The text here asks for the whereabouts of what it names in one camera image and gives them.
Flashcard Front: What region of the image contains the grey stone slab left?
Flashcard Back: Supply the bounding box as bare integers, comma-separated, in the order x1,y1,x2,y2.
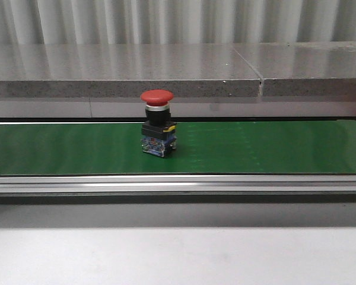
0,44,260,98

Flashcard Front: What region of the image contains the grey stone slab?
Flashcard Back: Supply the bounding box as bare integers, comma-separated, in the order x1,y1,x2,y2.
233,42,356,99
0,44,260,98

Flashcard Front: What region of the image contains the silver aluminium conveyor rail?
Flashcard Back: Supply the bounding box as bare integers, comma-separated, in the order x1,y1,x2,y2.
0,175,356,194

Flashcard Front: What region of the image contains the green conveyor belt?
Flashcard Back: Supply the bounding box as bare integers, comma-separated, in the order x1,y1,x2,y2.
0,120,356,176

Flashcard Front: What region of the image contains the grey stone slab right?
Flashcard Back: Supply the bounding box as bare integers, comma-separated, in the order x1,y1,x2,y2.
233,42,356,99

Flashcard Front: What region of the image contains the white corrugated curtain backdrop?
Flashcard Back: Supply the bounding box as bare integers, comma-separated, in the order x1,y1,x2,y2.
0,1,356,44

